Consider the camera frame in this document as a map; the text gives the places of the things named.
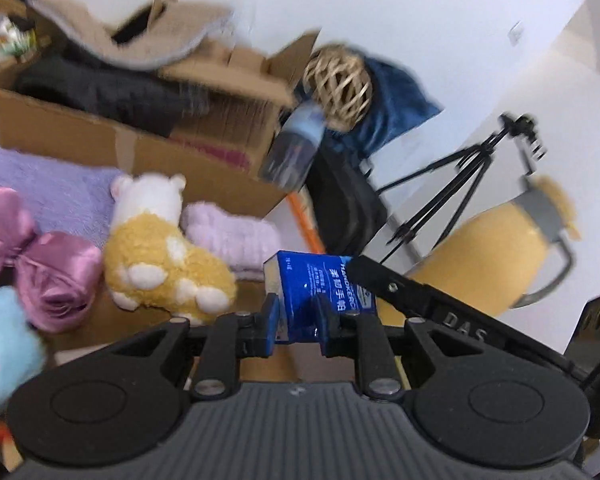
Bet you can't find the blue cloth bag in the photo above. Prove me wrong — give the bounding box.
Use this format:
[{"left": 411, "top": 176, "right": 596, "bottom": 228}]
[{"left": 325, "top": 57, "right": 444, "bottom": 162}]

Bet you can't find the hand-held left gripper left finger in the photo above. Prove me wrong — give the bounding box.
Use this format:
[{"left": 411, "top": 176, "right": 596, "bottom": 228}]
[{"left": 101, "top": 294, "right": 281, "bottom": 402}]

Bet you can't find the green and white packet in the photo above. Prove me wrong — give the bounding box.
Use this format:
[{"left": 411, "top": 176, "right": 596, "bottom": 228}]
[{"left": 0, "top": 20, "right": 39, "bottom": 64}]

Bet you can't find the beige fleece rug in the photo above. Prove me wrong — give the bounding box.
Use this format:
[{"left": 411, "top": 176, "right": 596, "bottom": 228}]
[{"left": 27, "top": 0, "right": 234, "bottom": 71}]

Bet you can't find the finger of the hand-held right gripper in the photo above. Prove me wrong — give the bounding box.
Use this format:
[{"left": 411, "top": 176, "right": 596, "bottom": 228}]
[{"left": 346, "top": 255, "right": 432, "bottom": 320}]

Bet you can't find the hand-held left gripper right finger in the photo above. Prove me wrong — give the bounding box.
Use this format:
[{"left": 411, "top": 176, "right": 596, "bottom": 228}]
[{"left": 313, "top": 294, "right": 487, "bottom": 403}]

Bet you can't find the black cloth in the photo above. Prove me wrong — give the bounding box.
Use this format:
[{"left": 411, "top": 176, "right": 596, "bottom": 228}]
[{"left": 12, "top": 42, "right": 211, "bottom": 139}]

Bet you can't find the light blue plush toy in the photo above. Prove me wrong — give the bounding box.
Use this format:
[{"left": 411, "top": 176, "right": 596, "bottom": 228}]
[{"left": 0, "top": 285, "right": 49, "bottom": 409}]

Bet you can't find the yellow and white plush toy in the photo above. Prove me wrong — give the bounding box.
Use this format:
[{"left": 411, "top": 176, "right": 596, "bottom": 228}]
[{"left": 102, "top": 172, "right": 239, "bottom": 326}]

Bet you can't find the red storage box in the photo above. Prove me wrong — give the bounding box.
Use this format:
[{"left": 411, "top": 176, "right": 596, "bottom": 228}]
[{"left": 0, "top": 85, "right": 331, "bottom": 461}]

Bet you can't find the purple satin bow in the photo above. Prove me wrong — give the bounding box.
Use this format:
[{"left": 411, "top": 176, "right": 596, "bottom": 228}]
[{"left": 0, "top": 186, "right": 105, "bottom": 334}]

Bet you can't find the blue tissue packet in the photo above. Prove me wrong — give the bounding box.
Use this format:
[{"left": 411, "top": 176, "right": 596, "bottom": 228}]
[{"left": 263, "top": 250, "right": 379, "bottom": 347}]

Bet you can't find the wicker ball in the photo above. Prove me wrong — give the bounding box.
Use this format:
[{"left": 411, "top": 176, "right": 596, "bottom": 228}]
[{"left": 302, "top": 46, "right": 374, "bottom": 129}]

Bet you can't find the lilac towel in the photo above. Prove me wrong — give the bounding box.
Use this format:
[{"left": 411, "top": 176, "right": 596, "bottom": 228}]
[{"left": 0, "top": 147, "right": 126, "bottom": 251}]

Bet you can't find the yellow thermos jug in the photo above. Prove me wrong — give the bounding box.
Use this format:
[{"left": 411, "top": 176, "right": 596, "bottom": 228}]
[{"left": 377, "top": 175, "right": 579, "bottom": 329}]

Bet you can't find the large open cardboard box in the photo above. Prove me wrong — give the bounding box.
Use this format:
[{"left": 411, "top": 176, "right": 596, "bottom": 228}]
[{"left": 0, "top": 0, "right": 324, "bottom": 221}]

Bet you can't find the black tripod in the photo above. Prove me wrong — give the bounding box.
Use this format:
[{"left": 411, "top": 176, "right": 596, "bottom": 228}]
[{"left": 362, "top": 112, "right": 549, "bottom": 266}]

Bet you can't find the clear plastic bottle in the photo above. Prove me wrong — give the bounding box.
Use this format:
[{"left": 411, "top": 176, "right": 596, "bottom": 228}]
[{"left": 257, "top": 100, "right": 329, "bottom": 194}]

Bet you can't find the lilac fluffy cloth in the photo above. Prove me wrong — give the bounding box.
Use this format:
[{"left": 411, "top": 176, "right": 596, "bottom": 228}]
[{"left": 180, "top": 201, "right": 284, "bottom": 283}]

